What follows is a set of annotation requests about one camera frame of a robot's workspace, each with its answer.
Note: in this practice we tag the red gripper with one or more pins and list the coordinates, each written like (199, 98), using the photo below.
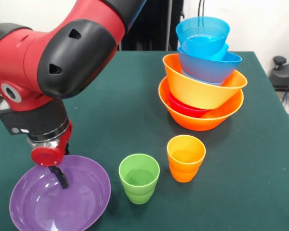
(47, 157)

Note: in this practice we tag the large purple bowl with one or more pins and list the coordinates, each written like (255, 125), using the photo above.
(62, 211)

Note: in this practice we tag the small magenta bowl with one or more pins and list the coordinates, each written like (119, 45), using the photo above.
(183, 107)

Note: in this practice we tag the large orange bowl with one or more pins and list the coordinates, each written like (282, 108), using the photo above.
(197, 124)
(195, 93)

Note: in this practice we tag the large blue bowl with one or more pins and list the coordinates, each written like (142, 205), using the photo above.
(204, 69)

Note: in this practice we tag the blue ribbed-bottom bowl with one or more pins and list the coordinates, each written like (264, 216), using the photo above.
(202, 29)

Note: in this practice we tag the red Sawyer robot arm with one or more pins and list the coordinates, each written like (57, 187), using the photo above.
(62, 55)

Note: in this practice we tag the green cup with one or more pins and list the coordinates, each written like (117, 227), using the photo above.
(139, 190)

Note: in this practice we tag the dark green tablecloth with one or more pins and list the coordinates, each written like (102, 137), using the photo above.
(122, 96)

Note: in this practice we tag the orange cup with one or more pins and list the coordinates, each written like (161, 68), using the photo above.
(185, 168)

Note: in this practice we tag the black pedestal foot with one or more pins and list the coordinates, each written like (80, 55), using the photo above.
(284, 77)

